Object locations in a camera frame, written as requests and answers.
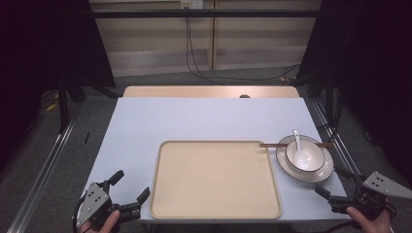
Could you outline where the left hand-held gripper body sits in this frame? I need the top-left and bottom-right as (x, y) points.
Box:
(76, 182), (143, 229)

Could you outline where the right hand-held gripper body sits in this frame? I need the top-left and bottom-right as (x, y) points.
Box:
(327, 171), (412, 222)

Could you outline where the person's left hand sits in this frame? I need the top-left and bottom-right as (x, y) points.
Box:
(80, 210), (121, 233)

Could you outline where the person's right hand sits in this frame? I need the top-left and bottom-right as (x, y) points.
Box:
(345, 206), (394, 233)

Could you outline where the white plate with dark rim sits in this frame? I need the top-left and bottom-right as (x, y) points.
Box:
(275, 134), (334, 184)

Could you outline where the white bowl with dark rim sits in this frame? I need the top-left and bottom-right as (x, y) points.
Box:
(285, 139), (326, 173)

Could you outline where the white ceramic spoon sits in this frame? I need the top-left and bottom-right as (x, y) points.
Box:
(292, 129), (314, 170)

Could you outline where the brown wooden chopstick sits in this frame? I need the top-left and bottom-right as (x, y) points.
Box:
(258, 144), (334, 150)

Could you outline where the beige plastic tray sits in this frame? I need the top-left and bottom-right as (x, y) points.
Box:
(149, 140), (283, 220)

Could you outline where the white table cover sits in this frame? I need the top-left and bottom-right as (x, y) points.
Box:
(81, 96), (353, 224)

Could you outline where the black curtain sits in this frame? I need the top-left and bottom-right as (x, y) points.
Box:
(0, 0), (117, 169)
(294, 0), (412, 187)

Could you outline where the wooden table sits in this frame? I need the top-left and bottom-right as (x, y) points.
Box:
(121, 84), (301, 99)

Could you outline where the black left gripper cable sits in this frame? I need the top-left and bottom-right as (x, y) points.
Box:
(72, 193), (87, 233)

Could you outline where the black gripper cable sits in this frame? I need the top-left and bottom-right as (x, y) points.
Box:
(386, 203), (398, 219)
(72, 193), (87, 233)

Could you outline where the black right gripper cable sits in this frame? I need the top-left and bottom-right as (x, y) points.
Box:
(386, 203), (398, 219)

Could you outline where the metal floor rail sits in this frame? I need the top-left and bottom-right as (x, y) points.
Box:
(5, 105), (85, 233)
(310, 98), (363, 179)

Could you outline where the black stand post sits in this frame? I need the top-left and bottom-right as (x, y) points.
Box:
(325, 69), (335, 125)
(56, 76), (71, 134)

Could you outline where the black wall cable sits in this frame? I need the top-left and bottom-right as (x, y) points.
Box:
(188, 18), (301, 82)
(185, 17), (225, 86)

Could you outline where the white wall socket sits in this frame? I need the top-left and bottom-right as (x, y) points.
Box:
(180, 0), (205, 10)

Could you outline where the black horizontal frame bar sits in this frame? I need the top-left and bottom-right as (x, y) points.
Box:
(91, 9), (323, 19)

